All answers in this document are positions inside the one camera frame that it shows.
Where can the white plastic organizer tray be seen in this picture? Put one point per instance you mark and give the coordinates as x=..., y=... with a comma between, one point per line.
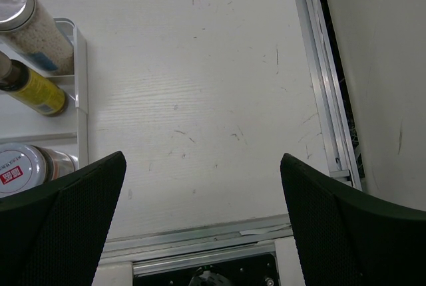
x=66, y=132

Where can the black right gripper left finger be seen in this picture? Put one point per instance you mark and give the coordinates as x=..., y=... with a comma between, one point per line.
x=54, y=234

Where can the aluminium table frame rail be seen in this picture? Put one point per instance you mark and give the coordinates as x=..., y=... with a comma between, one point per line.
x=204, y=116

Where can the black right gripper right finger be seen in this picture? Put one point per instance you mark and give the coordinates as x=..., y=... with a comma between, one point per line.
x=347, y=237

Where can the dark spice jar red label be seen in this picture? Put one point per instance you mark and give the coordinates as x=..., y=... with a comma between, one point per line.
x=25, y=166

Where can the white granule jar blue label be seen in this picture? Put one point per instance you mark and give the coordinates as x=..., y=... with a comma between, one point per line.
x=29, y=29

